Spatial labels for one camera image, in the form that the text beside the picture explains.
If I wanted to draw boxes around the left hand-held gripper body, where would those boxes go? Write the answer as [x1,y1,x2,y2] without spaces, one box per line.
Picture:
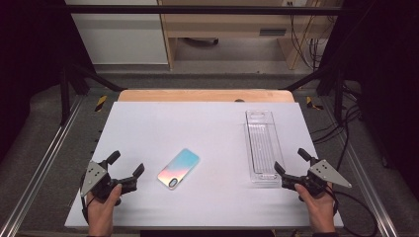
[80,160,138,206]

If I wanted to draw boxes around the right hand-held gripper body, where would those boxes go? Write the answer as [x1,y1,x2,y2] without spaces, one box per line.
[281,157,353,198]

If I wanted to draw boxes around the clear plastic packaging box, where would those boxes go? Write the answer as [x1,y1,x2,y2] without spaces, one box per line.
[244,109,287,189]

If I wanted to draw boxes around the iridescent phone case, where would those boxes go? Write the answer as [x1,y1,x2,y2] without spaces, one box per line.
[156,147,202,191]

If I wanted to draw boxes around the person's left hand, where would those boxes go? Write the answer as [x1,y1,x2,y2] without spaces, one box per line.
[86,184,124,236]

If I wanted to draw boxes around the person's right hand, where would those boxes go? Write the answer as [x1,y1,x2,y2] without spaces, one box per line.
[293,183,337,234]

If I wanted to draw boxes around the yellow black hazard tape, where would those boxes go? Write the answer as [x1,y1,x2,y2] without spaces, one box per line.
[305,96,325,112]
[94,95,109,114]

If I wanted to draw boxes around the white table board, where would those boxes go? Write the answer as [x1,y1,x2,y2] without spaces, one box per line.
[64,101,344,229]

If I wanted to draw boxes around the wooden table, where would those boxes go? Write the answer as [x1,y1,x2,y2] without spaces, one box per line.
[117,89,295,104]

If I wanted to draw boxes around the white cabinet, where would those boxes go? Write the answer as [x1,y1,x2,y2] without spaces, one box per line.
[64,0,170,65]

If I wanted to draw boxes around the light wooden desk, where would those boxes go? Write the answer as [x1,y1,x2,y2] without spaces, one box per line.
[157,0,344,71]

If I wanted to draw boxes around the left hand-held gripper cable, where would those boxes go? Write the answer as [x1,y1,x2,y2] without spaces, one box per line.
[79,177,97,225]

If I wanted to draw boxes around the hand-held gripper cable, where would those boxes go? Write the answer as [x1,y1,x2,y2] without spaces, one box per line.
[79,177,97,225]
[324,184,380,237]

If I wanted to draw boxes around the aluminium rail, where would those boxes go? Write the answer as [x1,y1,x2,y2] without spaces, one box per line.
[319,97,400,237]
[0,94,85,237]

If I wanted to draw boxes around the bundle of black floor cables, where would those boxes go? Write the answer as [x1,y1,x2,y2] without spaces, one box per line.
[310,83,364,181]

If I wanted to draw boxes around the right hand-held gripper cable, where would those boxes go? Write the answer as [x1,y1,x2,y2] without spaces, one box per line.
[324,184,380,237]

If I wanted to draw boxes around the black metal frame strut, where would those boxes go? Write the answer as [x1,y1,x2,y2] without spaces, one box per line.
[279,62,347,123]
[58,61,127,126]

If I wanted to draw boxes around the hanging black cables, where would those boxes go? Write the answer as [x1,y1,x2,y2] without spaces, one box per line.
[288,1,335,71]

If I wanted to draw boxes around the black metal frame bar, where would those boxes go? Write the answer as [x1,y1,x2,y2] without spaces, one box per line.
[64,4,344,16]

